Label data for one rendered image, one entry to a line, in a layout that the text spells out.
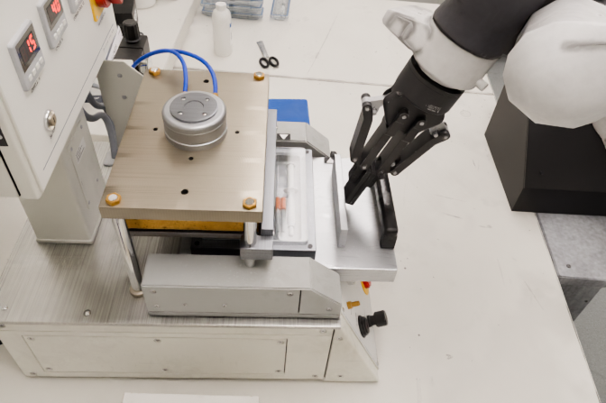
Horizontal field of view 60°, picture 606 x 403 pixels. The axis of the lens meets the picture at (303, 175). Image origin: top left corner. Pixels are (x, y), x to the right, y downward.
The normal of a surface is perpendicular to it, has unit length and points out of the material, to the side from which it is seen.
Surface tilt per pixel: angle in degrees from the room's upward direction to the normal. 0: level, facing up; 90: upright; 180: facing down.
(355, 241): 0
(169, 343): 90
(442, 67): 82
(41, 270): 0
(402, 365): 0
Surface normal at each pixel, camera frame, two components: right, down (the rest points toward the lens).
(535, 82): -0.52, 0.46
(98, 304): 0.07, -0.71
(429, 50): -0.83, 0.09
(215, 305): 0.02, 0.70
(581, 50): -0.27, 0.15
